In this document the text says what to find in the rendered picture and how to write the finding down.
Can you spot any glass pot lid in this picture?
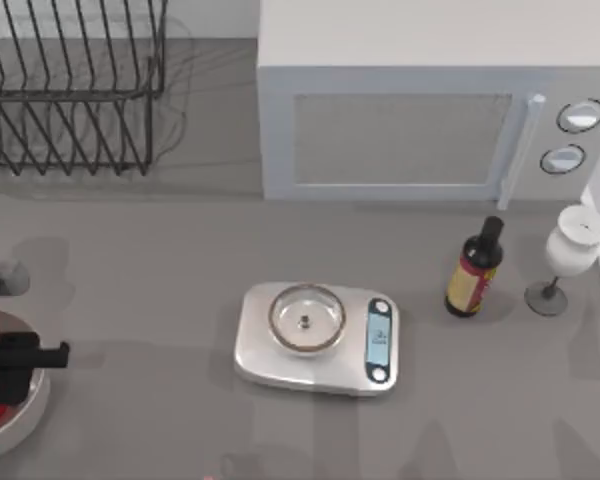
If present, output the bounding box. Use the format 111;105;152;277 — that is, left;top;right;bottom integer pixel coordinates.
267;282;348;359

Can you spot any silver kitchen scale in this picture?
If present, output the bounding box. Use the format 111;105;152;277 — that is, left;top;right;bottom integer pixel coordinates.
233;281;400;397

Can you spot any pale microwave door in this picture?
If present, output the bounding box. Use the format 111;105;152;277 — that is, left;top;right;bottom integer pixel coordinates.
258;66;532;202

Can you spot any dark bottle with red-yellow label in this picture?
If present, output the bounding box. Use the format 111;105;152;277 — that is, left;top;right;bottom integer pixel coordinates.
444;215;506;319

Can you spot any pale microwave oven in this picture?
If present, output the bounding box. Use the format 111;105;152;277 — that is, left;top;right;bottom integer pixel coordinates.
256;0;600;205

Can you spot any white goblet with grey stem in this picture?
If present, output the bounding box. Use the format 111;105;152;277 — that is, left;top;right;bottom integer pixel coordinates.
524;204;600;317

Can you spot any small microwave knob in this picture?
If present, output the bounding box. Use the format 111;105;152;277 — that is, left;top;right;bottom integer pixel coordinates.
539;143;588;176

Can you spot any large microwave knob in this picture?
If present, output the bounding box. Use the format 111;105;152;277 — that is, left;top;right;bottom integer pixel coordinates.
556;98;600;134

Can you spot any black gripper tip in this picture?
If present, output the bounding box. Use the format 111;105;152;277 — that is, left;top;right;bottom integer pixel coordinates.
0;276;71;407

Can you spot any grey metal bowl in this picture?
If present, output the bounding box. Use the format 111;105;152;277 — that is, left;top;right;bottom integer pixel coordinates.
0;308;52;462

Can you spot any dark wire dish rack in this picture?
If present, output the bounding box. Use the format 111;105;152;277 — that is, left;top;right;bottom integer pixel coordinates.
0;0;170;177

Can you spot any pale microwave door handle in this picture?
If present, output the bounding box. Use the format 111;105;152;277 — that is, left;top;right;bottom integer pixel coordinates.
496;92;548;211

